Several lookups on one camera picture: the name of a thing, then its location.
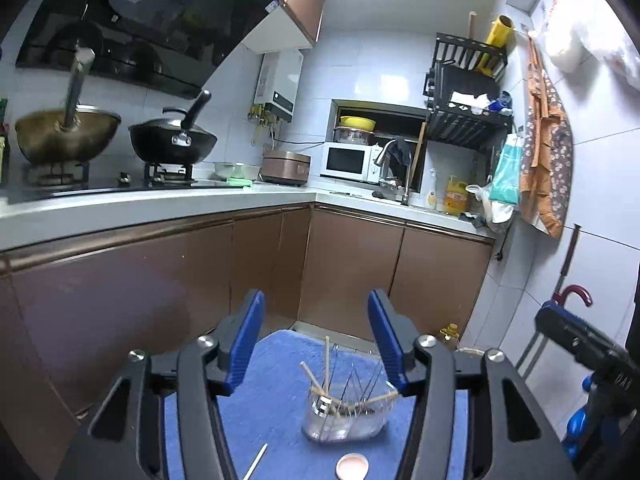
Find white microwave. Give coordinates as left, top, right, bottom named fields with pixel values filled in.
left=320, top=141, right=383, bottom=184

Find black wok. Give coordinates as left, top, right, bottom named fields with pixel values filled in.
left=128, top=90, right=219, bottom=167

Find single wooden chopstick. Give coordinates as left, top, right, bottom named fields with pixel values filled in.
left=243, top=443, right=269, bottom=480

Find clear utensil holder wire rack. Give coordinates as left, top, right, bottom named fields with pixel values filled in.
left=301, top=350, right=399, bottom=443

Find white plastic bags hanging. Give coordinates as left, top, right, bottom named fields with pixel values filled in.
left=527, top=0, right=640, bottom=91

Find black range hood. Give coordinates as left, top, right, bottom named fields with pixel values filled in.
left=15, top=0, right=288, bottom=101

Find teal bag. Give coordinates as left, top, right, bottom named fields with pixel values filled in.
left=488, top=132, right=525, bottom=206

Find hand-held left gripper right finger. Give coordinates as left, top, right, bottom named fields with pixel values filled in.
left=367, top=289, right=581, bottom=480

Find blue plastic object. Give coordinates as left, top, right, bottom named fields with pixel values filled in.
left=566, top=375, right=602, bottom=456

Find blue fluffy mat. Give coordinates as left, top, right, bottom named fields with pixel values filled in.
left=165, top=329, right=471, bottom=480

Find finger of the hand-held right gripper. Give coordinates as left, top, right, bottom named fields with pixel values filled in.
left=535, top=302, right=628, bottom=366

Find brown rice cooker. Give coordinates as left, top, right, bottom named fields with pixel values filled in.
left=261, top=148, right=312, bottom=187

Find orange floral apron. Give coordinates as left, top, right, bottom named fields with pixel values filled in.
left=519, top=35, right=574, bottom=238

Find gas stove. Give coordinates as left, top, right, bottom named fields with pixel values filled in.
left=10, top=160, right=251, bottom=196

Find glass bowl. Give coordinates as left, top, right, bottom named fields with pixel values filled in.
left=214, top=161, right=262, bottom=182

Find metal faucet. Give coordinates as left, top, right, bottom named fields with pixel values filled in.
left=374, top=139, right=413, bottom=206

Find umbrella with maroon handle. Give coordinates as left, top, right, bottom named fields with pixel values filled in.
left=550, top=225, right=594, bottom=311

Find bunch of wooden chopsticks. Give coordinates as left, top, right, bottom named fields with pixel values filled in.
left=299, top=336, right=399, bottom=413

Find yellow detergent bottle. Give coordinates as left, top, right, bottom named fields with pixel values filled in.
left=442, top=175, right=471, bottom=217

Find brown lower cabinets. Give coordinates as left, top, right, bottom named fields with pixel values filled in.
left=0, top=202, right=496, bottom=461

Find black wall rack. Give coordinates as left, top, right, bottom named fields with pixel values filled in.
left=425, top=32, right=515, bottom=151

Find crumpled papers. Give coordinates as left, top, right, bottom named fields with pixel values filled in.
left=447, top=91, right=513, bottom=116

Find yellow wrap roll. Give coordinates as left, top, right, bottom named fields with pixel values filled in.
left=477, top=16, right=516, bottom=73

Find brass wok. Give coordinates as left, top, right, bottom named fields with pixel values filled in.
left=14, top=47, right=122, bottom=166

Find white water heater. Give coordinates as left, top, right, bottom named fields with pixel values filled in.
left=253, top=50, right=305, bottom=123

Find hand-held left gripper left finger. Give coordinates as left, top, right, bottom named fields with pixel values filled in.
left=55, top=289, right=266, bottom=480

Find grey metal frame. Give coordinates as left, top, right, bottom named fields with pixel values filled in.
left=515, top=330, right=548, bottom=376

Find white plastic bag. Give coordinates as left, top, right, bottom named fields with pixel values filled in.
left=466, top=183, right=516, bottom=233

